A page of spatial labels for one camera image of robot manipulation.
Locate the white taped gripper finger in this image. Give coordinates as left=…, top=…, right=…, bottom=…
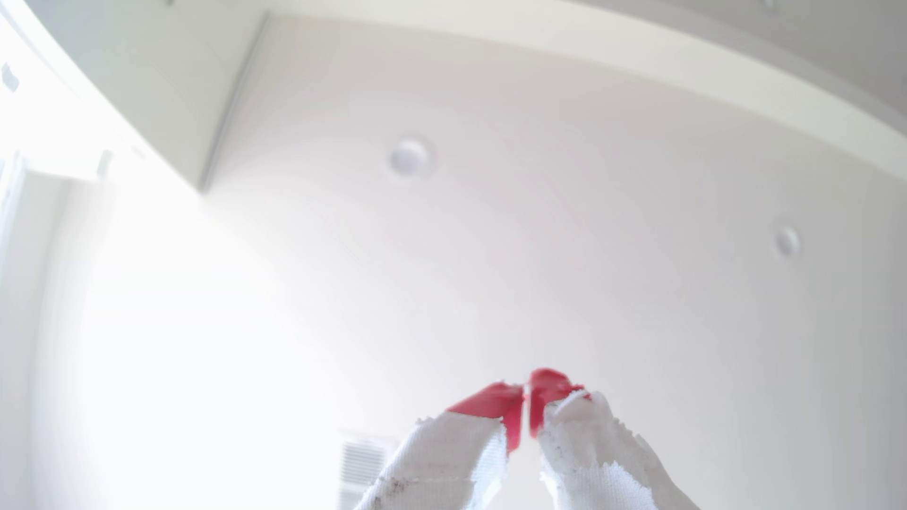
left=528, top=367, right=701, bottom=510
left=354, top=382, right=525, bottom=510

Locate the white slatted air vent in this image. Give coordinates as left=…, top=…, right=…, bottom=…
left=337, top=433, right=389, bottom=510

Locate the round recessed ceiling light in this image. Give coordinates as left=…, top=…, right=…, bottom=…
left=772, top=224, right=802, bottom=260
left=385, top=135, right=435, bottom=181

